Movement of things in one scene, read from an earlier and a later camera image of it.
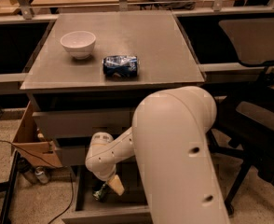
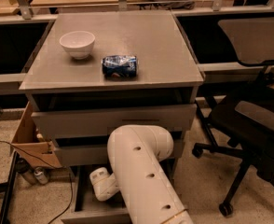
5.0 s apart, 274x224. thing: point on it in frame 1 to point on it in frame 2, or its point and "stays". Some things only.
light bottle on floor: [41, 175] stays
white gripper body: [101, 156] to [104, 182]
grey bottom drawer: [130, 207] stays
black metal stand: [6, 188] stays
